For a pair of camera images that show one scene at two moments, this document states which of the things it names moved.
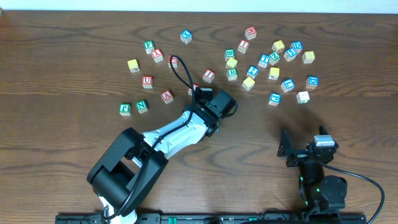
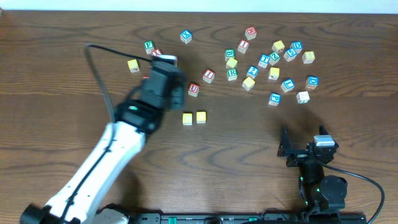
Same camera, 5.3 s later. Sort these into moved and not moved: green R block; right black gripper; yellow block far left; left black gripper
Moved: left black gripper
Not moved: yellow block far left; green R block; right black gripper
